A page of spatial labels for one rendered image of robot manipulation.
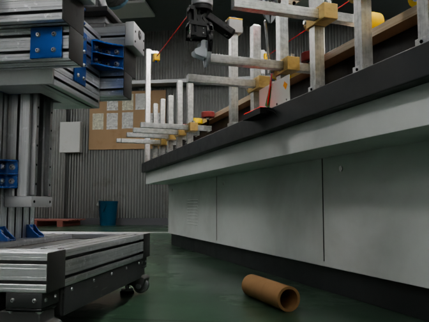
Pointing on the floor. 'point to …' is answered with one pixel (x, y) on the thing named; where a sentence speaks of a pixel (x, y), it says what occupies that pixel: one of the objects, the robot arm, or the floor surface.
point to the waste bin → (107, 212)
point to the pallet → (57, 222)
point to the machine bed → (322, 214)
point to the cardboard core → (271, 292)
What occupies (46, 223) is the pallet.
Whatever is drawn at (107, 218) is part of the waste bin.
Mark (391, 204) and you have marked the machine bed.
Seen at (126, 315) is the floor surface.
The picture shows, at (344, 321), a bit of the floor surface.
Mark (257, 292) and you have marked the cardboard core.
